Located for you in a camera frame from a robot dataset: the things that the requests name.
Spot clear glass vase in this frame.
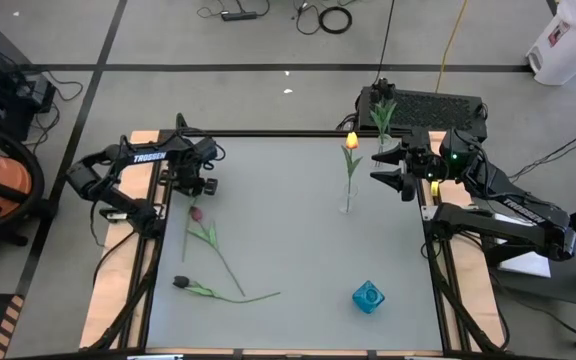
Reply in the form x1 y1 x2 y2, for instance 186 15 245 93
337 183 360 215
370 133 394 169

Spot black hanging cable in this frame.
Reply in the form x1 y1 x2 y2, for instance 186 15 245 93
376 0 397 84

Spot black floor cables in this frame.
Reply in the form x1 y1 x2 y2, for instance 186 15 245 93
506 122 576 184

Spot white paper sheet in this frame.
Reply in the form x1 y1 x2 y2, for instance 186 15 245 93
496 249 553 279

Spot black power strip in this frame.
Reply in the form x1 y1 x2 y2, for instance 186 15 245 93
220 10 259 22

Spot plywood base board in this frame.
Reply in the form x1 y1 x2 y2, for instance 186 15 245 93
78 129 508 351

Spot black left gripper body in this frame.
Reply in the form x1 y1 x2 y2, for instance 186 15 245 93
160 138 219 196

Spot yellow orange artificial tulip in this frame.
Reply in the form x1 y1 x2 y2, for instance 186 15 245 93
340 131 364 215

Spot yellow hanging cable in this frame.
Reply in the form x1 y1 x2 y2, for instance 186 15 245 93
435 0 469 95

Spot black aluminium table frame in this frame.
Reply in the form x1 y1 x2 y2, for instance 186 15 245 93
80 113 512 360

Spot dark red artificial tulip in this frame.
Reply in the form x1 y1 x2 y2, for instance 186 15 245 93
187 205 247 299

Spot coiled black cable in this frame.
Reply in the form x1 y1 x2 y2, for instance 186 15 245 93
317 5 354 35

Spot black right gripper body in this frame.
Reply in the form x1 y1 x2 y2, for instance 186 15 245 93
407 127 449 189

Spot black cart cables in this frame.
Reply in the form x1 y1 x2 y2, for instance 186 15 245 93
32 69 85 151

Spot blue glass vase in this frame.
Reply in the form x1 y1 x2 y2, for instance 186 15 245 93
351 279 386 315

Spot white plastic bin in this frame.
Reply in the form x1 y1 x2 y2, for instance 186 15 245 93
525 0 576 86

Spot black power strip cable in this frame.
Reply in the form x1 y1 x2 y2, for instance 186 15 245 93
195 0 273 20

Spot black perforated computer case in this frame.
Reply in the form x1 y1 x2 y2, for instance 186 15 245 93
356 84 489 142

